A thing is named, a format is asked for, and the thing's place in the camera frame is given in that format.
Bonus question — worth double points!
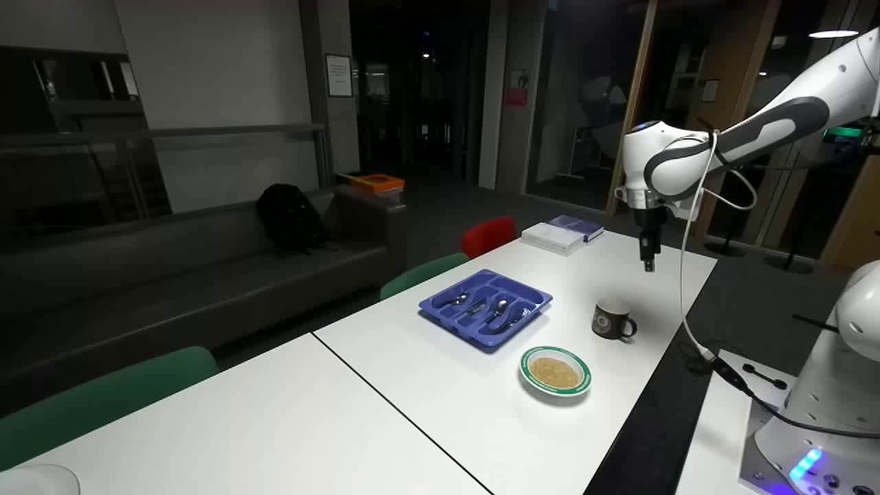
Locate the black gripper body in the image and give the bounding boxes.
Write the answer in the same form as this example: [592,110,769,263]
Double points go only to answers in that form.
[637,203,665,263]

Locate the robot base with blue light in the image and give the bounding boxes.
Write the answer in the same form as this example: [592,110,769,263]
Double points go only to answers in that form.
[739,403,880,495]

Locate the green rimmed white bowl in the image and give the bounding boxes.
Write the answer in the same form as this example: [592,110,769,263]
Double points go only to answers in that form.
[516,344,593,403]

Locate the blue plastic cutlery tray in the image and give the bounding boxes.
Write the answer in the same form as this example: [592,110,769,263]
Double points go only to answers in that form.
[417,267,555,359]

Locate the dark ceramic mug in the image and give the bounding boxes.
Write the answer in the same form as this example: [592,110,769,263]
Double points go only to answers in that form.
[592,301,640,344]

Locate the brown cereal flakes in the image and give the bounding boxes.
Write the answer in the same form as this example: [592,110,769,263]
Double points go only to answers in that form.
[530,356,583,392]

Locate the black dumbbell shaped tool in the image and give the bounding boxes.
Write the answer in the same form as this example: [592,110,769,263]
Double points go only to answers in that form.
[739,363,790,392]

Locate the red chair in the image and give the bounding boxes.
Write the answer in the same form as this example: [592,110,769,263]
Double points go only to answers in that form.
[458,216,522,263]

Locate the silver table knife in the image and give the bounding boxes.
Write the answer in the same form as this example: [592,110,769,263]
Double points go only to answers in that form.
[471,291,501,324]

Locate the green chair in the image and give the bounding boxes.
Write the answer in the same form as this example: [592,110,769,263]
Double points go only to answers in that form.
[0,344,220,474]
[377,252,473,304]

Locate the ceiling light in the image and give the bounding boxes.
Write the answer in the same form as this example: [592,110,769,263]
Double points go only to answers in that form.
[805,25,864,41]

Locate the orange lidded bin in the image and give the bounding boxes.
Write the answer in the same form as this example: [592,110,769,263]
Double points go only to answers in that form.
[332,170,410,269]

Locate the black backpack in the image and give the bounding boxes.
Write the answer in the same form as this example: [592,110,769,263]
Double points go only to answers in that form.
[252,183,330,257]

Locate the grey sofa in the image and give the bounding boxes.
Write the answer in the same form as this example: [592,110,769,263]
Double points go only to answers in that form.
[0,187,410,415]

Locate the glass balustrade with handrail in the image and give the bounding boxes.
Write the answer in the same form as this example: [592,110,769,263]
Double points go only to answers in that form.
[0,121,328,232]

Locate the robot cable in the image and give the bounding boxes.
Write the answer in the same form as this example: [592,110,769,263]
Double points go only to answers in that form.
[674,132,880,441]

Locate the red wall sign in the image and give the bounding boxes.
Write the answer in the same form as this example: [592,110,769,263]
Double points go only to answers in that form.
[502,66,533,113]

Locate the framed wall notice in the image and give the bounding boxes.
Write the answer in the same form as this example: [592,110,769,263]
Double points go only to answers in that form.
[325,54,354,100]

